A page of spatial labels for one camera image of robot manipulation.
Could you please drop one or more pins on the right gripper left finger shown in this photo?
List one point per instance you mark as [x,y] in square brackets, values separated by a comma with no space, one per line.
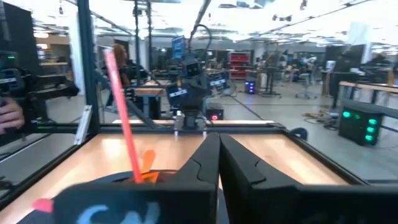
[140,202]

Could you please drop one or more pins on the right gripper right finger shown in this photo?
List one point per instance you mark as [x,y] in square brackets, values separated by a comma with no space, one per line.
[280,202]

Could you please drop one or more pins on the red faceted plastic tumbler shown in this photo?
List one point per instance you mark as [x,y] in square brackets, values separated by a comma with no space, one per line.
[148,161]

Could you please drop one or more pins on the black robot arm with label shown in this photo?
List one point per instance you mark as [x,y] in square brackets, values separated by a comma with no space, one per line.
[46,90]

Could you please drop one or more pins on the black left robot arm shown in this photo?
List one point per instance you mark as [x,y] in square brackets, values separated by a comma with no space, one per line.
[217,82]

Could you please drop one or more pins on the black box with red light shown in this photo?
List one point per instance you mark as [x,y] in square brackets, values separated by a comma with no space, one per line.
[214,112]

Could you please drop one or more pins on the round dark blue woven placemat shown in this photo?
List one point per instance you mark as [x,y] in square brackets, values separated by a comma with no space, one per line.
[102,181]

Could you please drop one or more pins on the blue monitor screen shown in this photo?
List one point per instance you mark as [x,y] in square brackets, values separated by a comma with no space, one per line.
[178,47]

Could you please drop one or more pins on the red storage shelf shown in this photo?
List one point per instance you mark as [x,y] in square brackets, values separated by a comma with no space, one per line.
[239,65]

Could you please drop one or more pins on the black box with blue lights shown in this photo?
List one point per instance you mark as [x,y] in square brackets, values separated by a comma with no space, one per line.
[250,87]

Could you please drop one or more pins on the person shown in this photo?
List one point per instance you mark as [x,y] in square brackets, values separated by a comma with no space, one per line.
[119,59]

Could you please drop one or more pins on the black box with green lights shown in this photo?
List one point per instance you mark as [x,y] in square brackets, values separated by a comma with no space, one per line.
[360,126]

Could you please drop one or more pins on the wooden work table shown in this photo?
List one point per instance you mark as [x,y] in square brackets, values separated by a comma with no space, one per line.
[370,87]

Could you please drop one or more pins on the person's hand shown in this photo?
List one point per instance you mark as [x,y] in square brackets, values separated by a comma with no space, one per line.
[11,116]

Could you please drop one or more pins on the black diagonal frame strut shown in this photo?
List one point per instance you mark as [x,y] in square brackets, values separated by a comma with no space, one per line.
[133,109]

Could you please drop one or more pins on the white metal bracket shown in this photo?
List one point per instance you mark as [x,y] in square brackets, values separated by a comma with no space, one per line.
[83,124]

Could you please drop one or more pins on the black rig frame post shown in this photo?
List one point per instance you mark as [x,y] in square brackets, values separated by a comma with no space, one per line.
[88,62]

